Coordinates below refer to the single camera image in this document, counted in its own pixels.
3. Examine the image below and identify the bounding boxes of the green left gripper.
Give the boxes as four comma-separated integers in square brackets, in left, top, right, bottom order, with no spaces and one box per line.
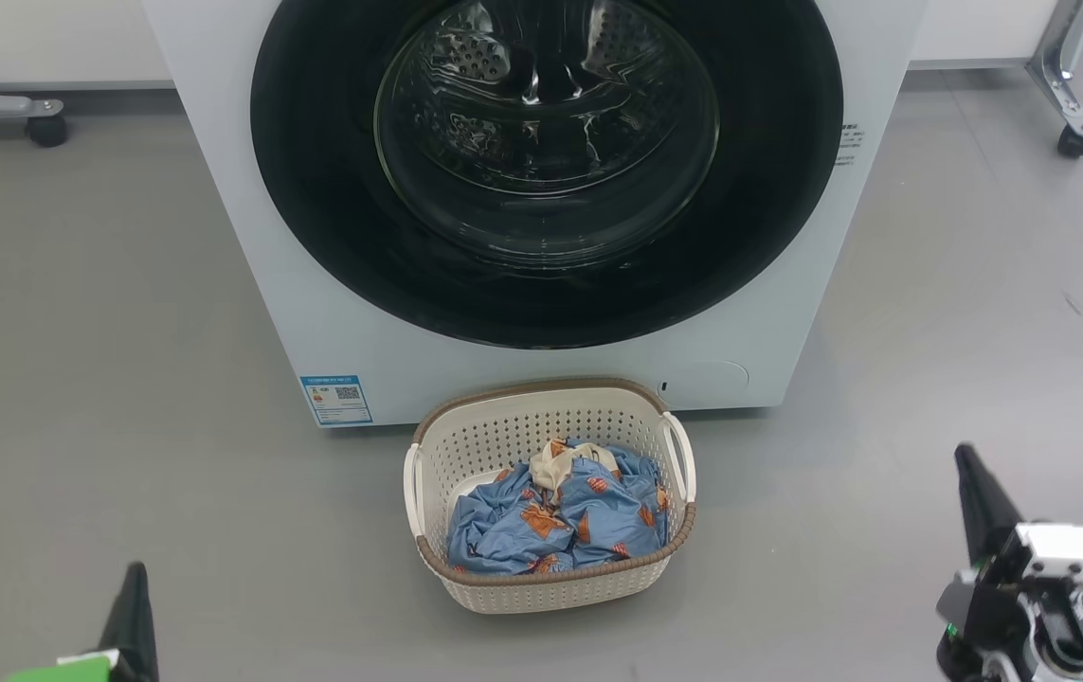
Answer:
[6,562,160,682]

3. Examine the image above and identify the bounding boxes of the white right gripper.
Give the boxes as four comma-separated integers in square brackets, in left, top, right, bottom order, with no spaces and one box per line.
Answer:
[937,442,1083,682]

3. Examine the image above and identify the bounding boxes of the blue printed pajama pants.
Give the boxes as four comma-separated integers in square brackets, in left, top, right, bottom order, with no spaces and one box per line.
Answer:
[447,464,589,576]

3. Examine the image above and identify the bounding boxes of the blue printed pajama shirt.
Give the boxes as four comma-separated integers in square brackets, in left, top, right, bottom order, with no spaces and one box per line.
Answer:
[527,438,673,562]

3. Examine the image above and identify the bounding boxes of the grey washing machine door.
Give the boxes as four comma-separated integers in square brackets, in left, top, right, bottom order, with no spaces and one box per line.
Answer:
[250,0,843,350]

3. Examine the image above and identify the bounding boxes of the white front-load washing machine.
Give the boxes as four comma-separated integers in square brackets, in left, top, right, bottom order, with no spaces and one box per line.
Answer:
[141,0,929,429]

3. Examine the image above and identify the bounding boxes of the blue energy label sticker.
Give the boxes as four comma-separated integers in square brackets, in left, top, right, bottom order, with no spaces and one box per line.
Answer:
[300,376,373,427]

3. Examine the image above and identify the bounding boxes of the cream perforated laundry basket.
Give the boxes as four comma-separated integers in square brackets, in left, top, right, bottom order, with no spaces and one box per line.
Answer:
[403,378,697,615]

